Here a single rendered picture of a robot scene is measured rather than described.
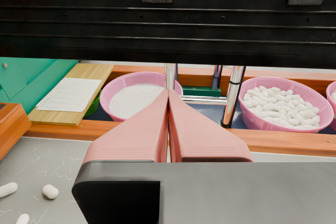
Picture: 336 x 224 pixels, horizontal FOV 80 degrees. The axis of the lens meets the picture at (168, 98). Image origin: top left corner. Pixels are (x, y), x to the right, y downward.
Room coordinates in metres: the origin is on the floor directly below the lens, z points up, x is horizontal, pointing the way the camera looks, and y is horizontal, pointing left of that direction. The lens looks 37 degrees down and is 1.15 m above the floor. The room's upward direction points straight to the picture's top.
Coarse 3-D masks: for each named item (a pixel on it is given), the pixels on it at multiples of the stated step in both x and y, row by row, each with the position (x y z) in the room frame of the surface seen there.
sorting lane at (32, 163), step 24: (24, 144) 0.34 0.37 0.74; (48, 144) 0.34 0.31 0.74; (72, 144) 0.34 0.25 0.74; (0, 168) 0.27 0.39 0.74; (24, 168) 0.27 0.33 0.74; (48, 168) 0.27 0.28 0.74; (72, 168) 0.27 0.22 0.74; (24, 192) 0.22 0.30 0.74; (0, 216) 0.17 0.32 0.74; (48, 216) 0.17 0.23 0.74; (72, 216) 0.17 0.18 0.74
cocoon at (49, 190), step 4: (48, 184) 0.23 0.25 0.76; (44, 188) 0.22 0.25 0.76; (48, 188) 0.21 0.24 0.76; (52, 188) 0.22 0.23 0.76; (56, 188) 0.22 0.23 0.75; (44, 192) 0.21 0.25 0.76; (48, 192) 0.21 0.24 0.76; (52, 192) 0.21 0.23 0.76; (56, 192) 0.21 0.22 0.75; (48, 196) 0.20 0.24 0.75; (52, 196) 0.20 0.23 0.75
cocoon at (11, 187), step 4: (8, 184) 0.22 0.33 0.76; (12, 184) 0.22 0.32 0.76; (16, 184) 0.23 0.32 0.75; (0, 188) 0.21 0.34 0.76; (4, 188) 0.22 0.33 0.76; (8, 188) 0.22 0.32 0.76; (12, 188) 0.22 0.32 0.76; (16, 188) 0.22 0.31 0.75; (0, 192) 0.21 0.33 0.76; (4, 192) 0.21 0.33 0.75; (8, 192) 0.21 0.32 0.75; (12, 192) 0.22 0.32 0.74; (0, 196) 0.20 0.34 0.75
